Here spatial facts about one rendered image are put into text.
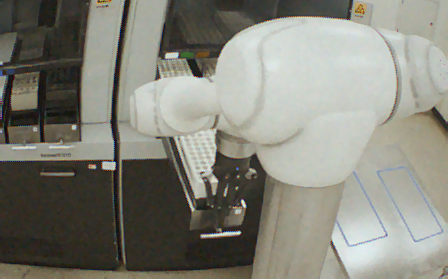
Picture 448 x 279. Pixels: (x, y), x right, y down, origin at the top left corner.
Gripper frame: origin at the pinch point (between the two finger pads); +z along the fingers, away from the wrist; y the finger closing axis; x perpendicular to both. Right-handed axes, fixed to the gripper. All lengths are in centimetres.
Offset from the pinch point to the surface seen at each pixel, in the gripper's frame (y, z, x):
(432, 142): -204, 79, -118
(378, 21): -151, 10, -160
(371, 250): -34.3, -2.1, 25.0
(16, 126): 58, -1, -40
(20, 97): 57, -7, -47
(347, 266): -24.9, -2.0, 28.2
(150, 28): 12, -27, -48
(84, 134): 31, 6, -44
